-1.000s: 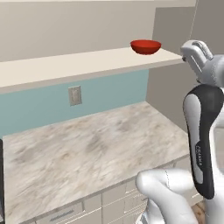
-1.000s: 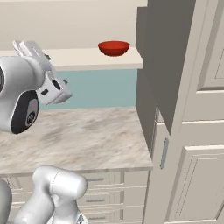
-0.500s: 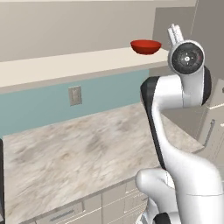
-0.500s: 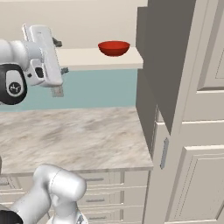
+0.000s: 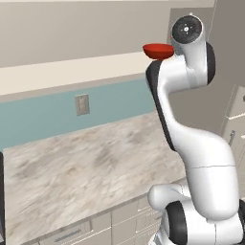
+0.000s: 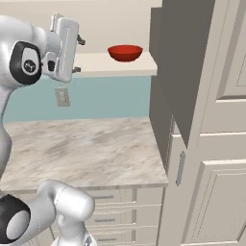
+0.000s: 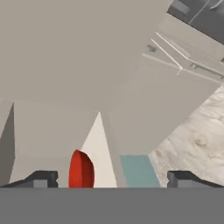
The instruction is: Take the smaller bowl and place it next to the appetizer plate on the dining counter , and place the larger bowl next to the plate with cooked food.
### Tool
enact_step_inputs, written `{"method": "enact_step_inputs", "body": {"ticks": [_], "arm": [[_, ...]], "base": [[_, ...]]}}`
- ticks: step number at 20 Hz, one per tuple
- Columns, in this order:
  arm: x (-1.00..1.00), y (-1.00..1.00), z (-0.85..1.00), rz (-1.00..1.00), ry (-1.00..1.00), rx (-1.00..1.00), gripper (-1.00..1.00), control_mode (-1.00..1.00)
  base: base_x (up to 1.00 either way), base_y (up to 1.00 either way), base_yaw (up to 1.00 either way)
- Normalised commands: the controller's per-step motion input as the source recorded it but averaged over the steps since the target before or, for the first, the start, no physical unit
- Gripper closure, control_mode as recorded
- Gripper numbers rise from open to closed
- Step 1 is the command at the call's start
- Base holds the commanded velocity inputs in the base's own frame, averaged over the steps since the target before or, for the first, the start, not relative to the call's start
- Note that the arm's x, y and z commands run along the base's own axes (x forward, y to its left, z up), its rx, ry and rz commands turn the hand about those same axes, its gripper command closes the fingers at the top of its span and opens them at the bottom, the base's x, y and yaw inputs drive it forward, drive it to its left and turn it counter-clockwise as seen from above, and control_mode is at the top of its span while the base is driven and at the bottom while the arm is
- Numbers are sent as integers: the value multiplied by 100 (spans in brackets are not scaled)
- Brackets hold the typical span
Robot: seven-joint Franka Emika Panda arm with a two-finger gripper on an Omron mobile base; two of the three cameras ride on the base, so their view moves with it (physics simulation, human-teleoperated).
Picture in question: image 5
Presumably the red bowl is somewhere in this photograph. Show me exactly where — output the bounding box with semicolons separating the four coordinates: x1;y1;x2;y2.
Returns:
142;43;175;60

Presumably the grey cupboard run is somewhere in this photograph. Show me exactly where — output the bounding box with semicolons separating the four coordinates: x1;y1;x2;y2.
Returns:
219;84;245;200

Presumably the black appliance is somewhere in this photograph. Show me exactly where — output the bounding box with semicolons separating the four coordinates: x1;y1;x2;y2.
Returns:
0;150;7;245

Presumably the grey wall outlet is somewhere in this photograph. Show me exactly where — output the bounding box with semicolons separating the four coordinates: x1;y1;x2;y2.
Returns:
75;93;91;117

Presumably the grey drawer handle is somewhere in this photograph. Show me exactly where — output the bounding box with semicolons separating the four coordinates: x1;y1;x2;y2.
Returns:
53;228;83;243

